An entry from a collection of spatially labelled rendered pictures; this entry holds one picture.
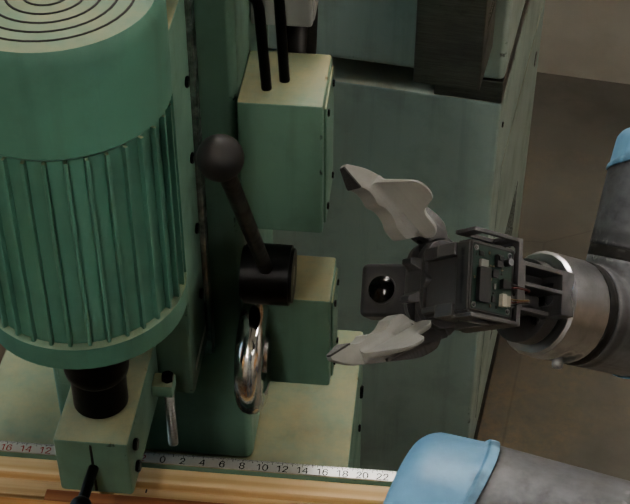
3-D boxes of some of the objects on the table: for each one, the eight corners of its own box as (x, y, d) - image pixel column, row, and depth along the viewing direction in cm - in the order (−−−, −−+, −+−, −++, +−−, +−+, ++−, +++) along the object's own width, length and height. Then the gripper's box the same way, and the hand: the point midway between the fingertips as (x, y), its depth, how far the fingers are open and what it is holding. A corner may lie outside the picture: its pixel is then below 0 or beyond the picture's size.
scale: (-83, 444, 147) (-83, 443, 147) (-79, 434, 148) (-79, 434, 148) (412, 483, 143) (412, 482, 143) (413, 473, 144) (413, 472, 144)
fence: (-120, 477, 151) (-131, 441, 147) (-115, 465, 152) (-126, 429, 149) (459, 524, 146) (463, 488, 143) (460, 511, 148) (463, 475, 144)
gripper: (580, 178, 120) (396, 120, 108) (572, 417, 116) (379, 383, 104) (506, 195, 127) (326, 142, 115) (496, 422, 122) (307, 390, 111)
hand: (327, 261), depth 112 cm, fingers open, 14 cm apart
